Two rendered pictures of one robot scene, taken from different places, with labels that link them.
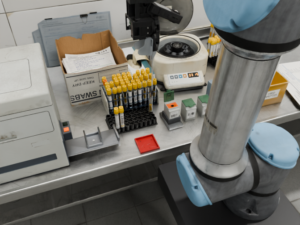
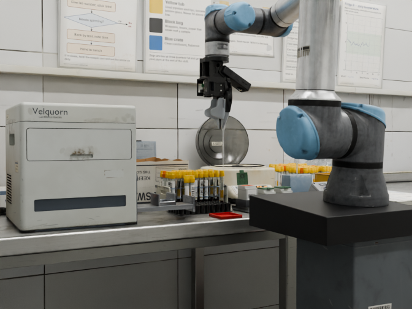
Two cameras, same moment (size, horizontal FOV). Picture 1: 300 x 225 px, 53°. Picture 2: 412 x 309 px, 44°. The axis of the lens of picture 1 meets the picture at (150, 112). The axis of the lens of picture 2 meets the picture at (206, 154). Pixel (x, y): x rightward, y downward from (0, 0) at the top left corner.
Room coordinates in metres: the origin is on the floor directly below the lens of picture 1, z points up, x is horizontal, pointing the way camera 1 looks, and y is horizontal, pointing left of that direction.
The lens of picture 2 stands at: (-0.70, 0.26, 1.09)
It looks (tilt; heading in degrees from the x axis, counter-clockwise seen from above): 1 degrees down; 352
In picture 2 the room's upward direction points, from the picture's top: straight up
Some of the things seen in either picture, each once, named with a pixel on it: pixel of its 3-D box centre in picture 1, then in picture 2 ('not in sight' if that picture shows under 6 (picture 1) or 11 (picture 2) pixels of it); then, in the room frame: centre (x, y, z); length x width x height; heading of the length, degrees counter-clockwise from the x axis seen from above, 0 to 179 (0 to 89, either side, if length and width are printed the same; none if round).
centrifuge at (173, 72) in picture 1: (177, 59); (239, 181); (1.13, -0.12, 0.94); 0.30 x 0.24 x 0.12; 11
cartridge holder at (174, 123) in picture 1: (171, 117); (247, 205); (0.81, -0.08, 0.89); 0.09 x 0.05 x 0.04; 22
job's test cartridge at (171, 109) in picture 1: (171, 111); (247, 195); (0.81, -0.08, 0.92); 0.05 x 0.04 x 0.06; 22
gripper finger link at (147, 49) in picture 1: (146, 50); (218, 113); (0.81, 0.01, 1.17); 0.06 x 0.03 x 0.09; 111
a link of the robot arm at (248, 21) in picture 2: not in sight; (240, 19); (0.74, -0.04, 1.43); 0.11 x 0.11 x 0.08; 20
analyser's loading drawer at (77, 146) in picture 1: (86, 141); (155, 202); (0.66, 0.20, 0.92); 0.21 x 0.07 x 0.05; 110
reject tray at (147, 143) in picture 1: (147, 143); (225, 215); (0.69, 0.01, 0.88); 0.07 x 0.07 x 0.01; 20
